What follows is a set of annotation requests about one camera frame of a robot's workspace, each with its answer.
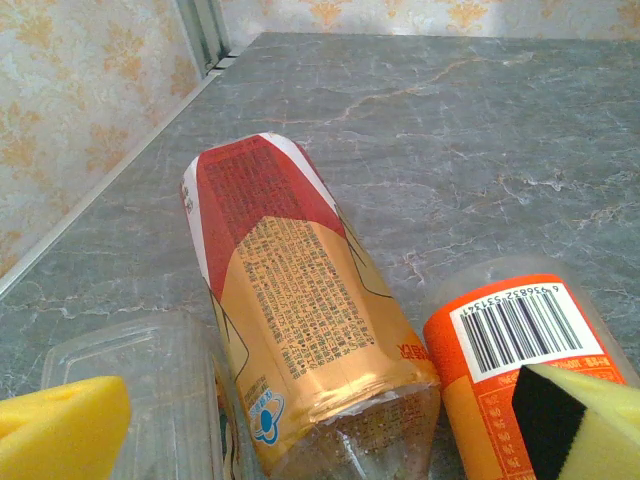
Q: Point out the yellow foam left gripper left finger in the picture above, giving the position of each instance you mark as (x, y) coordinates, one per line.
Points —
(60, 430)

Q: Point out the yellow black-padded left gripper right finger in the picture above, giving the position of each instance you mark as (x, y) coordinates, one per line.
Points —
(575, 430)

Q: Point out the clear bottle green neck band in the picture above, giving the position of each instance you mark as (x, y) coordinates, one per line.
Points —
(170, 375)

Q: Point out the orange label plastic bottle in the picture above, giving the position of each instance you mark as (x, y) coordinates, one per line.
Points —
(480, 350)

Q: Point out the red and gold label bottle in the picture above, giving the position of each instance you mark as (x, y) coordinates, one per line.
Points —
(300, 300)

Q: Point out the aluminium table edge strip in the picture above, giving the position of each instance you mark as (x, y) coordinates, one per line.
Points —
(100, 192)

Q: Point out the metal window frame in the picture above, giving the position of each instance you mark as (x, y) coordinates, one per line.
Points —
(205, 35)

